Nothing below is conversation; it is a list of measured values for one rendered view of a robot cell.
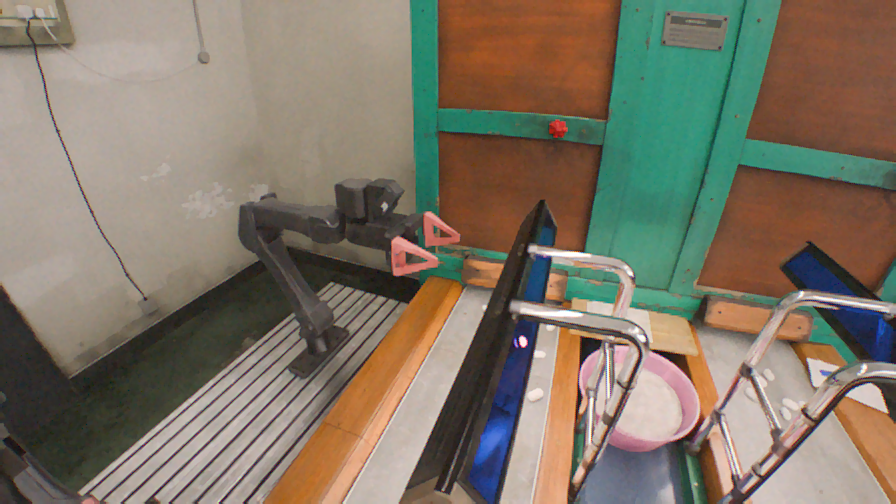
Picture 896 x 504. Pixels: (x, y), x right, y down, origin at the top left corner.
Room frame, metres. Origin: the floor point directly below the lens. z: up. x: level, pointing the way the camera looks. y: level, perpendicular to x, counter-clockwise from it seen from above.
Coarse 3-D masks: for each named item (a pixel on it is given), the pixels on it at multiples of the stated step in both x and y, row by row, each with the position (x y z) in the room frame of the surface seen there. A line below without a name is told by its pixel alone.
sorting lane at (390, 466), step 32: (448, 320) 0.75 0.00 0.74; (480, 320) 0.75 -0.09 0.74; (448, 352) 0.63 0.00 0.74; (416, 384) 0.53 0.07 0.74; (448, 384) 0.53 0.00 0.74; (544, 384) 0.52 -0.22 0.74; (416, 416) 0.44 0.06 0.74; (544, 416) 0.44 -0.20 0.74; (384, 448) 0.37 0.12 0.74; (416, 448) 0.37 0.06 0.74; (384, 480) 0.30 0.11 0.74; (512, 480) 0.30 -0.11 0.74
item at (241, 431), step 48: (336, 288) 1.01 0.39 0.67; (288, 336) 0.76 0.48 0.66; (384, 336) 0.76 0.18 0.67; (240, 384) 0.56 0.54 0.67; (288, 384) 0.58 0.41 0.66; (336, 384) 0.58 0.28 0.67; (192, 432) 0.40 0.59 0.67; (240, 432) 0.42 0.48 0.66; (288, 432) 0.43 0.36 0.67; (96, 480) 0.26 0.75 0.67; (144, 480) 0.28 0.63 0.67; (192, 480) 0.30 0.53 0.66; (240, 480) 0.31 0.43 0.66
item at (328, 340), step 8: (328, 328) 0.78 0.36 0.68; (336, 328) 0.78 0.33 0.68; (320, 336) 0.67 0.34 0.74; (328, 336) 0.74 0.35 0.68; (336, 336) 0.75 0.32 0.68; (344, 336) 0.75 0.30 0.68; (312, 344) 0.66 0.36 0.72; (320, 344) 0.67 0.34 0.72; (328, 344) 0.69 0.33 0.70; (336, 344) 0.71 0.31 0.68; (304, 352) 0.68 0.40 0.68; (312, 352) 0.66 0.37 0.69; (320, 352) 0.67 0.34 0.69; (328, 352) 0.68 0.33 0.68; (296, 360) 0.64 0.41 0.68; (304, 360) 0.65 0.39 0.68; (312, 360) 0.65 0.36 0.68; (320, 360) 0.65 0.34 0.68; (288, 368) 0.61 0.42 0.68; (296, 368) 0.62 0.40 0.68; (304, 368) 0.62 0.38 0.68; (312, 368) 0.62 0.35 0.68; (304, 376) 0.59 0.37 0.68
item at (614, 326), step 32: (544, 256) 0.45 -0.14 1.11; (576, 256) 0.44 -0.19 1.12; (608, 256) 0.43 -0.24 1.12; (544, 320) 0.30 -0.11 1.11; (576, 320) 0.29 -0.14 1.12; (608, 320) 0.29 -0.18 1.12; (608, 352) 0.39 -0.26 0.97; (640, 352) 0.26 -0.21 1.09; (608, 384) 0.33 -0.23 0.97; (576, 416) 0.42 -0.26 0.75; (608, 416) 0.27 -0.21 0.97; (576, 448) 0.37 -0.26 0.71; (576, 480) 0.27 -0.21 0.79
